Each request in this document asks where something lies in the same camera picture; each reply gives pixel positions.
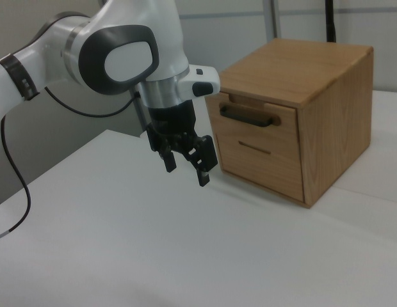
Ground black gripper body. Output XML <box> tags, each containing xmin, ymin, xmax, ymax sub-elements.
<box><xmin>146</xmin><ymin>99</ymin><xmax>198</xmax><ymax>137</ymax></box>

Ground wooden drawer with handle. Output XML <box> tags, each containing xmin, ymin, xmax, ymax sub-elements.
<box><xmin>206</xmin><ymin>91</ymin><xmax>299</xmax><ymax>147</ymax></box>

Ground wooden drawer with slot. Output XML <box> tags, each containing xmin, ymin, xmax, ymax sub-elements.
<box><xmin>215</xmin><ymin>133</ymin><xmax>306</xmax><ymax>203</ymax></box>

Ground wooden drawer cabinet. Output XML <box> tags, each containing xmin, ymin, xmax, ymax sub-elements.
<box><xmin>204</xmin><ymin>38</ymin><xmax>375</xmax><ymax>210</ymax></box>

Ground black vertical pole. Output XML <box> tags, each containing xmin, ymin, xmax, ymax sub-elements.
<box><xmin>323</xmin><ymin>0</ymin><xmax>339</xmax><ymax>43</ymax></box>

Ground black metal drawer handle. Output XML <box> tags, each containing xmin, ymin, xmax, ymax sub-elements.
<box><xmin>219</xmin><ymin>104</ymin><xmax>282</xmax><ymax>128</ymax></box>

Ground grey partition post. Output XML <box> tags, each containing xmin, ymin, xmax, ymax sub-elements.
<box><xmin>268</xmin><ymin>0</ymin><xmax>283</xmax><ymax>42</ymax></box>

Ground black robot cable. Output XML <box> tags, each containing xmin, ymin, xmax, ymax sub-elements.
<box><xmin>0</xmin><ymin>86</ymin><xmax>142</xmax><ymax>242</ymax></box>

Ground black cable strap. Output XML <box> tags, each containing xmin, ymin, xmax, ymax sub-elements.
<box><xmin>0</xmin><ymin>54</ymin><xmax>41</xmax><ymax>101</ymax></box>

